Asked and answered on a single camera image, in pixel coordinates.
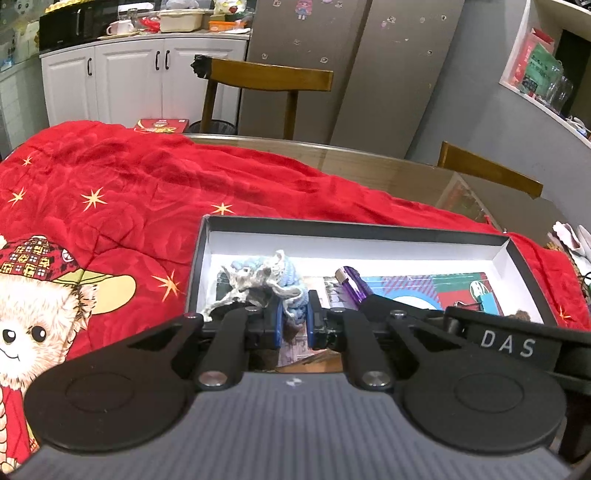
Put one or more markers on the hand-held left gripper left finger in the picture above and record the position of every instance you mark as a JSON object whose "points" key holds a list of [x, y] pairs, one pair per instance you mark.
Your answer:
{"points": [[275, 323]]}

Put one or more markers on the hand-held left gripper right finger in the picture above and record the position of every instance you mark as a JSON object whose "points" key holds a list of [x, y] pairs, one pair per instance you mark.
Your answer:
{"points": [[315, 323]]}

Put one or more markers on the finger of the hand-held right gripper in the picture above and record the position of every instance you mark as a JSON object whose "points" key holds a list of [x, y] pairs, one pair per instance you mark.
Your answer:
{"points": [[406, 305]]}

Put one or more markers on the brown crochet piece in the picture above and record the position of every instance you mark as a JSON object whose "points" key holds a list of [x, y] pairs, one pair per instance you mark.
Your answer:
{"points": [[521, 315]]}

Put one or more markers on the blue white crochet scrunchie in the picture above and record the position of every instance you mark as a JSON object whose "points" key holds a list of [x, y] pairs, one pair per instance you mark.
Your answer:
{"points": [[286, 272]]}

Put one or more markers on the purple lighter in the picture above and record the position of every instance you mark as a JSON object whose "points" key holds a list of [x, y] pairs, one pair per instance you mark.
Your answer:
{"points": [[353, 284]]}

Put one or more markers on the black shallow box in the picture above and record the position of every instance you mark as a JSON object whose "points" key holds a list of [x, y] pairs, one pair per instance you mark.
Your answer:
{"points": [[323, 249]]}

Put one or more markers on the printed paper sheet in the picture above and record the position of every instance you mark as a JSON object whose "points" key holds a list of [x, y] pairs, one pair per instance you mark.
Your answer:
{"points": [[415, 286]]}

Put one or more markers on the white tissue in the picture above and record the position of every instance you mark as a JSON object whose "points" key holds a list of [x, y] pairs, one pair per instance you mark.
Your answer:
{"points": [[570, 235]]}

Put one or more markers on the wooden chair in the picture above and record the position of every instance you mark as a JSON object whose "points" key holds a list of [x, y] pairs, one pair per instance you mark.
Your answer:
{"points": [[489, 173], [272, 78]]}

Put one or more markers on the black mesh bin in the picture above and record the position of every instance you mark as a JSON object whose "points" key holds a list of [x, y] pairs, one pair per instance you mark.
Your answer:
{"points": [[217, 127]]}

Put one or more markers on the red bear printed blanket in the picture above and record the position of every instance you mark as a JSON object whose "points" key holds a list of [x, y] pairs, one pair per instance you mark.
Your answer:
{"points": [[115, 161]]}

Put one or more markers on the red flat box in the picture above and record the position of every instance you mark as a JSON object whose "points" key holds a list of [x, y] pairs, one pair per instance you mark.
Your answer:
{"points": [[161, 125]]}

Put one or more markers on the silver refrigerator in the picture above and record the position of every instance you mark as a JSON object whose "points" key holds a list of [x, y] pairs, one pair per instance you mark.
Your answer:
{"points": [[369, 69]]}

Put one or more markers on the white shelf unit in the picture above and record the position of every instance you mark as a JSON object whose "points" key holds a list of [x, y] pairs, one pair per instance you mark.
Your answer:
{"points": [[510, 87]]}

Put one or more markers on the clear glass cups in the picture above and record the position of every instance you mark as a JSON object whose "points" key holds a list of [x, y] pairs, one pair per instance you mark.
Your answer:
{"points": [[561, 94]]}

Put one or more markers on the red gift box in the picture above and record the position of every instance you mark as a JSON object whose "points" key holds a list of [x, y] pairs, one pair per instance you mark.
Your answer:
{"points": [[517, 60]]}

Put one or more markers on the green printed card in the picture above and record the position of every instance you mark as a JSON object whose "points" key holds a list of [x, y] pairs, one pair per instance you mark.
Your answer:
{"points": [[538, 69]]}

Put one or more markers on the white kitchen cabinet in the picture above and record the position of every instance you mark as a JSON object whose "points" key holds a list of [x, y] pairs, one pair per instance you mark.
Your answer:
{"points": [[129, 78]]}

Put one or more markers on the orange container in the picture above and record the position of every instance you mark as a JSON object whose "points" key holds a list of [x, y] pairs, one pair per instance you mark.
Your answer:
{"points": [[224, 26]]}

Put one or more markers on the girl fridge magnet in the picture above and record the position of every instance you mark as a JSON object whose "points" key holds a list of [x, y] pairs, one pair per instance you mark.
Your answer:
{"points": [[303, 9]]}

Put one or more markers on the red plastic packet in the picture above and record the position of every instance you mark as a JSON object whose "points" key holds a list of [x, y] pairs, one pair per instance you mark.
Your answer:
{"points": [[148, 23]]}

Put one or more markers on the white pink mug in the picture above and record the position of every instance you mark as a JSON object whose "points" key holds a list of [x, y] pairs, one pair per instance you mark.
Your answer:
{"points": [[121, 27]]}

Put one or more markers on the black microwave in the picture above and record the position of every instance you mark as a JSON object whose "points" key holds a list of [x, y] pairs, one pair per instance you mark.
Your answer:
{"points": [[64, 27]]}

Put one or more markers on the glass door with stickers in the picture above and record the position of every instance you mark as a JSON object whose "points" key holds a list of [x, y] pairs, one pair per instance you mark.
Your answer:
{"points": [[14, 46]]}

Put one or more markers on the yellow tray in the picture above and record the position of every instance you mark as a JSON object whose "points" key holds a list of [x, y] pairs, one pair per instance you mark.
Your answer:
{"points": [[60, 5]]}

